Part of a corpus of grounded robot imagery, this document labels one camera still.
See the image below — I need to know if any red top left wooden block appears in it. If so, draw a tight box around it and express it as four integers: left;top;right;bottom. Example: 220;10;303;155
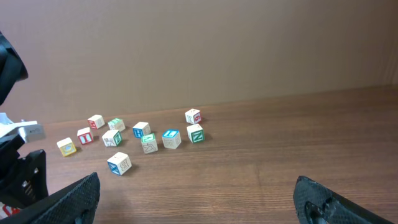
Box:
87;114;105;129

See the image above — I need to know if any blue H wooden block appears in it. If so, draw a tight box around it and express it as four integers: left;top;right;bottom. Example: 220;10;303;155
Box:
132;121;151;139

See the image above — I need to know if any yellow O wooden block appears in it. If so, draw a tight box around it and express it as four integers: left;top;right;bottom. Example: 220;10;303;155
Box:
57;138;76;157

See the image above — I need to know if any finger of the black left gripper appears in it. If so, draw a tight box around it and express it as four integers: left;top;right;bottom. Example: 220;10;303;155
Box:
1;134;49;208

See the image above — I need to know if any blue L wooden block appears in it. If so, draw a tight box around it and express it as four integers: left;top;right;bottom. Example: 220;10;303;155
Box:
162;129;182;149

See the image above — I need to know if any blue X B wooden block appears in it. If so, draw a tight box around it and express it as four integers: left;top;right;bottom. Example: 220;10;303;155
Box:
107;152;132;176

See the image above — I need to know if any green Z wooden block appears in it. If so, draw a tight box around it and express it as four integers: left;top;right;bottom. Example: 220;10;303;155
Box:
187;124;205;144

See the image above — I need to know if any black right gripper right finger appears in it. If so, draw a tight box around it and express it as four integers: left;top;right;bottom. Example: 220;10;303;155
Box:
293;175;392;224

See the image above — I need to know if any red I wooden block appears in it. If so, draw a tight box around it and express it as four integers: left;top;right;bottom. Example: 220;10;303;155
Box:
77;127;94;145

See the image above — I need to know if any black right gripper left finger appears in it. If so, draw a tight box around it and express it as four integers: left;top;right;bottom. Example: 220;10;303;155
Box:
1;172;100;224

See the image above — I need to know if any red O wooden block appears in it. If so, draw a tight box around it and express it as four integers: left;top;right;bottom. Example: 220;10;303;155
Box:
0;202;20;220

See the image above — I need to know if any red 6 wooden block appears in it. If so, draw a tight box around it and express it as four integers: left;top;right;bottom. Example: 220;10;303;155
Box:
185;108;201;124

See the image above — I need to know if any green side plain wooden block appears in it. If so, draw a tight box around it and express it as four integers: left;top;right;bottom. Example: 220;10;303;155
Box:
102;130;122;147

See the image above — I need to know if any green N wooden block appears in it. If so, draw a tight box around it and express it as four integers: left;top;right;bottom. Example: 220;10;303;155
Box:
108;118;126;132

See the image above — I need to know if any green V wooden block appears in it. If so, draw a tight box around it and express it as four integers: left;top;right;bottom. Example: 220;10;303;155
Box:
141;133;158;154

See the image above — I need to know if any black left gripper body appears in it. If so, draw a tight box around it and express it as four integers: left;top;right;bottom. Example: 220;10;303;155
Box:
1;33;28;104

